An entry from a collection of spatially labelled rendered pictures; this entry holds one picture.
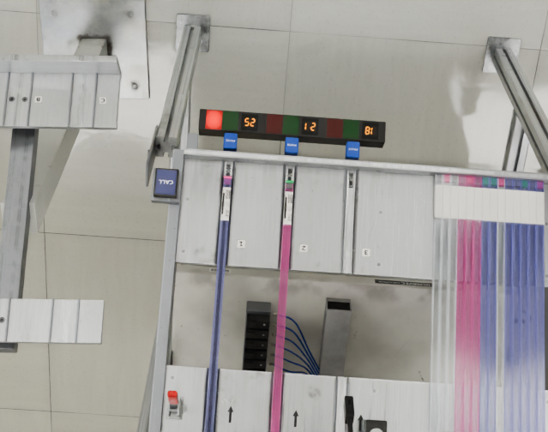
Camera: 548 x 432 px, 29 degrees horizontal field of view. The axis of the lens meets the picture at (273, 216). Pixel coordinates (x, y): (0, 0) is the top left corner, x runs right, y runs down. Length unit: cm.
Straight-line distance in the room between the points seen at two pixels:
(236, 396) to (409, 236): 41
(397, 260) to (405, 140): 85
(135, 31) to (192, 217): 81
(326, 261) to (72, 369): 138
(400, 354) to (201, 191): 62
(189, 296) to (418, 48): 86
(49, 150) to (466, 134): 112
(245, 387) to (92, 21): 110
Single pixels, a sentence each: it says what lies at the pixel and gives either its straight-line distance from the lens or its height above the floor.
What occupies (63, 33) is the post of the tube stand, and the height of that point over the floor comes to 1.
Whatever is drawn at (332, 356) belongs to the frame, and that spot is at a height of 66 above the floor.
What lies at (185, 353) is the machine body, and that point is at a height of 62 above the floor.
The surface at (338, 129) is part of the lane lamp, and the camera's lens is 197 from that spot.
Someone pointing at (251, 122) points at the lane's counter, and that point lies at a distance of 196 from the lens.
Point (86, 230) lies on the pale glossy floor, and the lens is 287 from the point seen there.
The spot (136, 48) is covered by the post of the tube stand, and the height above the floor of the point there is 1.
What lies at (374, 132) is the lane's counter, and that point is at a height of 66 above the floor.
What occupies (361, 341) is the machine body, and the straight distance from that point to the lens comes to 225.
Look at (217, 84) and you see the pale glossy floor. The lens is 265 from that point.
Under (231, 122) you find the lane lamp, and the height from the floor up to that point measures 66.
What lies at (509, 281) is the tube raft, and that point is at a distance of 192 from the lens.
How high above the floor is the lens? 245
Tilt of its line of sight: 61 degrees down
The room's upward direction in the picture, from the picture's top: 179 degrees counter-clockwise
